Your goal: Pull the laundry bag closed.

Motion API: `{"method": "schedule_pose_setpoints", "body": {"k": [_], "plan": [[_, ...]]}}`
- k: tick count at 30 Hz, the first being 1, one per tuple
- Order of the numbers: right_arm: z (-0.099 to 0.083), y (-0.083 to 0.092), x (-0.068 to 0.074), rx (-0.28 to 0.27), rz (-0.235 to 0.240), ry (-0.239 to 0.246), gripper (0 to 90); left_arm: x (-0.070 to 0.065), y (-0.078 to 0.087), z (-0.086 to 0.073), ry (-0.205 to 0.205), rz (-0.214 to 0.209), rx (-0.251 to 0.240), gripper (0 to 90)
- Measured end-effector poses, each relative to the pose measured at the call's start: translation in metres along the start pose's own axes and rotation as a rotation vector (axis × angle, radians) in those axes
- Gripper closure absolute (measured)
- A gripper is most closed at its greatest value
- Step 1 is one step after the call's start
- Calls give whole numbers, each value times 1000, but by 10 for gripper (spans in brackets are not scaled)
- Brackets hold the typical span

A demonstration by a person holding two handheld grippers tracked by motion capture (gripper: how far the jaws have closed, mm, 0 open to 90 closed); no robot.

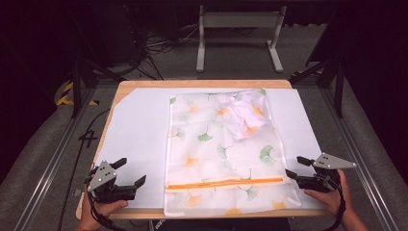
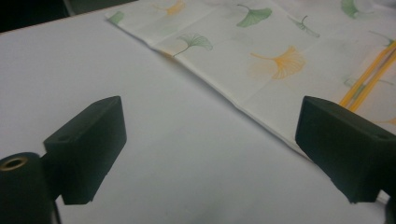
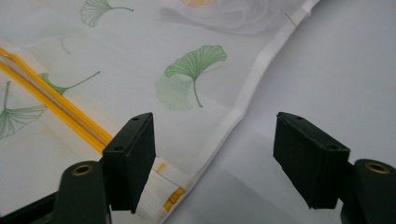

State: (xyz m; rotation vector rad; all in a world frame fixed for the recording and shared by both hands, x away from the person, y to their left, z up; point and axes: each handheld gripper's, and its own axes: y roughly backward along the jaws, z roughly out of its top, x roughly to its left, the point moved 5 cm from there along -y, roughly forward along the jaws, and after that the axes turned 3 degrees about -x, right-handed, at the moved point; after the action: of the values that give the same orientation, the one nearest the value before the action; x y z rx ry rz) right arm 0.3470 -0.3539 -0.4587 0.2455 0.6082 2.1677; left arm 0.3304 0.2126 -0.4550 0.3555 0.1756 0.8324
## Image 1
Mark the white metal desk frame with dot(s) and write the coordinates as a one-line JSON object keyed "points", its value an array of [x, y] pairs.
{"points": [[240, 20]]}

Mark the leaf-print mesh laundry bag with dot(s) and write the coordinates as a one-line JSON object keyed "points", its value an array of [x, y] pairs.
{"points": [[224, 160]]}

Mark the white table mat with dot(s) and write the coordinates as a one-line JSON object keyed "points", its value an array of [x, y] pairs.
{"points": [[141, 128]]}

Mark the black metal stand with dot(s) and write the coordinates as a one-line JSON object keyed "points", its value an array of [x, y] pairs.
{"points": [[76, 80], [338, 86]]}

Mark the person's left hand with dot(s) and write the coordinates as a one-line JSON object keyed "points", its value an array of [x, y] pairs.
{"points": [[96, 210]]}

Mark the person's right hand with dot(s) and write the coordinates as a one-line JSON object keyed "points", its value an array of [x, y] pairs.
{"points": [[330, 197]]}

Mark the yellow black hazard tape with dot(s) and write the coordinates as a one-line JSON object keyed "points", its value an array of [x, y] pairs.
{"points": [[65, 96]]}

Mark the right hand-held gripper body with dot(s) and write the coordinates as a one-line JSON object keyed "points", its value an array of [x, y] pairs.
{"points": [[330, 163]]}

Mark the white garment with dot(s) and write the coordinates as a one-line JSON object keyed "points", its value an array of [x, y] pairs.
{"points": [[242, 117]]}

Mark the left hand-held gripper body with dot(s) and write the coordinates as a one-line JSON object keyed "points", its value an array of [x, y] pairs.
{"points": [[102, 175]]}

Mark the aluminium floor rail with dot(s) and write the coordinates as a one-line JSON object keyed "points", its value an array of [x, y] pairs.
{"points": [[48, 170], [359, 160]]}

